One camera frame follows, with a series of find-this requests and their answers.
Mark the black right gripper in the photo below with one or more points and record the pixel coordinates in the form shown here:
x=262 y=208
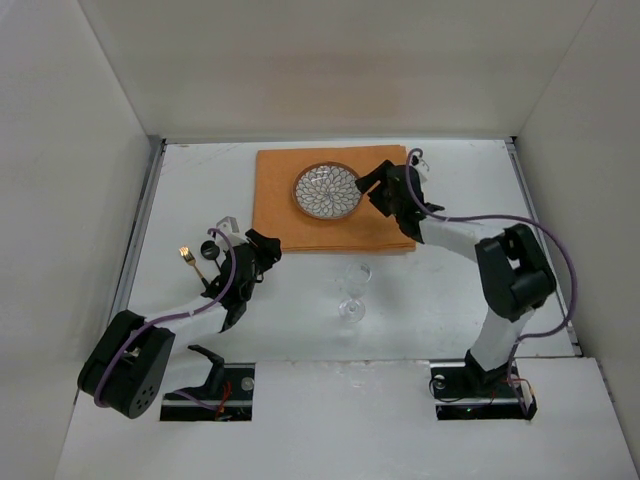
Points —
x=381 y=185

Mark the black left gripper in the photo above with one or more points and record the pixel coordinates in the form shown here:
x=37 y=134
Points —
x=258 y=251

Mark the floral patterned plate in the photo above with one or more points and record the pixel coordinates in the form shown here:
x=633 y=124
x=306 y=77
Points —
x=326 y=191

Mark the black spoon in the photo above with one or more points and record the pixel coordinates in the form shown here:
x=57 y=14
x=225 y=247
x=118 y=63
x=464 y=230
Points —
x=210 y=251

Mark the clear wine glass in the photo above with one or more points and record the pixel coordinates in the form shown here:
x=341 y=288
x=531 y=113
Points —
x=355 y=283

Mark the gold fork green handle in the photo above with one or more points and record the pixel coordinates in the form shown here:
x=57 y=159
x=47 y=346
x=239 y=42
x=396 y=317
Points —
x=190 y=260

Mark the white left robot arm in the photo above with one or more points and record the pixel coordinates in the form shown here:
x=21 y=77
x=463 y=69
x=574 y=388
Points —
x=140 y=358

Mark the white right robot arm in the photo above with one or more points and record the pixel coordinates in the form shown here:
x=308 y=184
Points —
x=515 y=276

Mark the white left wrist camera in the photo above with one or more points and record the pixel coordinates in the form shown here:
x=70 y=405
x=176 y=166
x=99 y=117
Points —
x=230 y=228

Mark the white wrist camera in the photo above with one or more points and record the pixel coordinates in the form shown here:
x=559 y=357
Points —
x=420 y=166
x=230 y=228

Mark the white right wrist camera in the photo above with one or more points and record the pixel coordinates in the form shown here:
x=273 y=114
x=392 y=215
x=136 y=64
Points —
x=420 y=166

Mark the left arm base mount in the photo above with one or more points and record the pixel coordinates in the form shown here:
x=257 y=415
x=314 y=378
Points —
x=203 y=387

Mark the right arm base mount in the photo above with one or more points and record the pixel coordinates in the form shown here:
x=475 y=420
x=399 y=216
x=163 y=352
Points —
x=461 y=393

